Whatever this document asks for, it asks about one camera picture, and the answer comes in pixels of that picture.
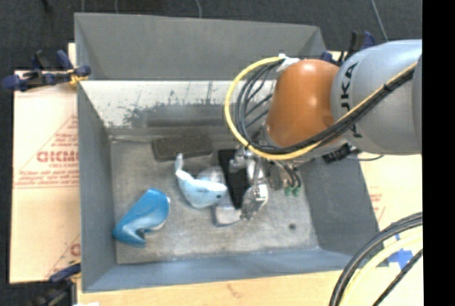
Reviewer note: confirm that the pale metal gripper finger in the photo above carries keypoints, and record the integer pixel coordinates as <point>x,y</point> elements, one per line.
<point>249,206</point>
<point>261,193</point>

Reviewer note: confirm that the black box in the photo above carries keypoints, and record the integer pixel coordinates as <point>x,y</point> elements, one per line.
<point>236,181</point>

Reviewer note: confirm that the light blue toy dolphin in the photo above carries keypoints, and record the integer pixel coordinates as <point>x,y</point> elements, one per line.
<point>199,190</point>

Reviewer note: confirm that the brown cardboard board red print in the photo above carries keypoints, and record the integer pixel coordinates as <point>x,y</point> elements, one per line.
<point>42,190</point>

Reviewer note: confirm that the blue plastic spray bottle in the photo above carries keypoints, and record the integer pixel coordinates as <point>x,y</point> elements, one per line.
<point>145,213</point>

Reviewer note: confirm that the dark green flat block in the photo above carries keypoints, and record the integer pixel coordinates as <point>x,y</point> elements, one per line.
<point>181,147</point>

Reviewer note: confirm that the clear plastic thing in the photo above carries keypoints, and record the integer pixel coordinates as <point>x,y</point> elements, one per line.
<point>225,217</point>

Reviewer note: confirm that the black cylinder on white bracket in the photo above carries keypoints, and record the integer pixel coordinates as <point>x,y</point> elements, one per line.
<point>337,154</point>

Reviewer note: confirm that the grey metal bin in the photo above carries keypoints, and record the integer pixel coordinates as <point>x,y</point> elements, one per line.
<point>199,240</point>

